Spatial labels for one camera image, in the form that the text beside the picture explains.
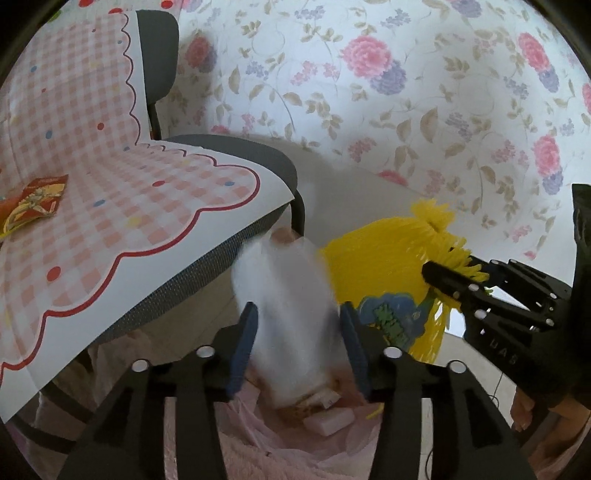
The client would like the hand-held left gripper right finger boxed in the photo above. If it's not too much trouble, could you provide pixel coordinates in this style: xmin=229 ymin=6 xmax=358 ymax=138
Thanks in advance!
xmin=339 ymin=304 xmax=539 ymax=480

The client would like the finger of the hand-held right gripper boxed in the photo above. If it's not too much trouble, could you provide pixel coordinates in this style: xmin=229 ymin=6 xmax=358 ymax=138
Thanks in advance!
xmin=468 ymin=257 xmax=573 ymax=324
xmin=421 ymin=260 xmax=497 ymax=324

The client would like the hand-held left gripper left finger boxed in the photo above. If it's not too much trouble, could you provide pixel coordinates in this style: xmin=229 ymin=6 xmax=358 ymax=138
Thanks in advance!
xmin=58 ymin=302 xmax=259 ymax=480

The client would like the white rounded object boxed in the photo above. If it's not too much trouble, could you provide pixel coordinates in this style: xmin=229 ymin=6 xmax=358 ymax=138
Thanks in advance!
xmin=231 ymin=231 xmax=352 ymax=409

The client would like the yellow mesh bag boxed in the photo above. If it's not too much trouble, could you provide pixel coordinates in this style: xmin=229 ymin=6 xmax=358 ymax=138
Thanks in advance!
xmin=321 ymin=199 xmax=490 ymax=367

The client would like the white foam block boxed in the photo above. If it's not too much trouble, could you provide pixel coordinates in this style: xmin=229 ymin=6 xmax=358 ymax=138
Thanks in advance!
xmin=302 ymin=408 xmax=355 ymax=435

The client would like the pink trash bag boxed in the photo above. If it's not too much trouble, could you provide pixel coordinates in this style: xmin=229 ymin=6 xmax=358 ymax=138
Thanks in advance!
xmin=217 ymin=383 xmax=393 ymax=480

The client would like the person's right forearm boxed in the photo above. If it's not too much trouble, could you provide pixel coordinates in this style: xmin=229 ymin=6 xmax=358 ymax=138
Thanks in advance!
xmin=526 ymin=399 xmax=591 ymax=469

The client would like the person's right hand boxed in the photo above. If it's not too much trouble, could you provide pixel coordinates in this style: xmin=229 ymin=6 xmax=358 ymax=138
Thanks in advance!
xmin=510 ymin=388 xmax=543 ymax=432

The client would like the floral printed cloth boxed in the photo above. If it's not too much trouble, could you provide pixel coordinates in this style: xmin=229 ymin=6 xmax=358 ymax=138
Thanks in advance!
xmin=161 ymin=0 xmax=591 ymax=296

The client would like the grey office chair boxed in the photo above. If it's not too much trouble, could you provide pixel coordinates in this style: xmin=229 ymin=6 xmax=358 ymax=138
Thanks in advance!
xmin=9 ymin=9 xmax=308 ymax=457

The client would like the pink checked paper cover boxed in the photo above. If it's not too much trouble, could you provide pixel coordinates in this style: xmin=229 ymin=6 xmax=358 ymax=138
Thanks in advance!
xmin=0 ymin=9 xmax=296 ymax=407

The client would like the red snack wrapper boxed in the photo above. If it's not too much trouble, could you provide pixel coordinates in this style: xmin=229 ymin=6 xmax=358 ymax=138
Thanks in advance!
xmin=0 ymin=174 xmax=69 ymax=238

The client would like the balloon printed cloth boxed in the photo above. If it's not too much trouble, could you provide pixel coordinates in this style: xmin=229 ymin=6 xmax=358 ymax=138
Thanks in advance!
xmin=44 ymin=0 xmax=185 ymax=14

